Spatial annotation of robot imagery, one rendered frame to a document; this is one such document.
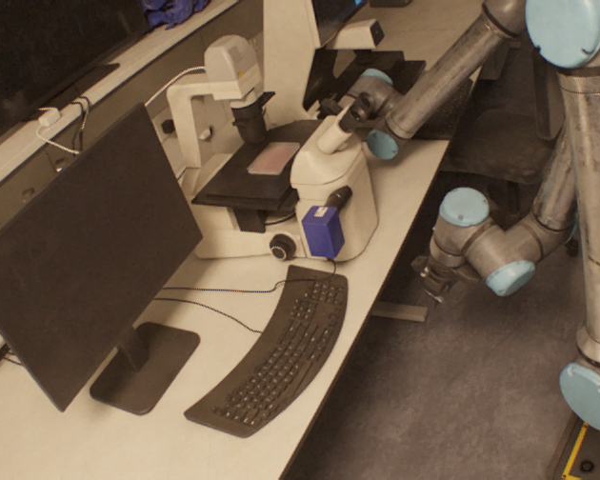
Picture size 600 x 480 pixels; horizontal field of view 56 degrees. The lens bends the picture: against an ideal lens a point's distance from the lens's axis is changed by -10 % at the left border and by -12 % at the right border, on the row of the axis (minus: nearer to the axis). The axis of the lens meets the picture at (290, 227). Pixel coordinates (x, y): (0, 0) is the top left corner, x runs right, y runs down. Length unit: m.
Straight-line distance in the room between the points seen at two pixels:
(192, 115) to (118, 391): 0.68
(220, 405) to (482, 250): 0.59
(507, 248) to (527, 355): 1.11
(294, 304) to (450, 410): 0.86
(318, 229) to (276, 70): 0.90
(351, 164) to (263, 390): 0.54
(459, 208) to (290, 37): 1.02
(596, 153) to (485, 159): 1.54
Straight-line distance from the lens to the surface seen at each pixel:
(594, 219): 0.86
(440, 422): 2.07
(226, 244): 1.62
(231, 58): 1.39
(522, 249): 1.17
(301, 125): 1.71
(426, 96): 1.56
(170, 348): 1.44
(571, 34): 0.74
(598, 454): 1.62
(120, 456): 1.30
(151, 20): 1.88
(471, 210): 1.17
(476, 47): 1.47
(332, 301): 1.39
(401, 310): 2.38
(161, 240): 1.32
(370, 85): 1.78
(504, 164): 2.30
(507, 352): 2.25
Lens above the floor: 1.69
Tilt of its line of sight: 34 degrees down
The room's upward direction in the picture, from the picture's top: 17 degrees counter-clockwise
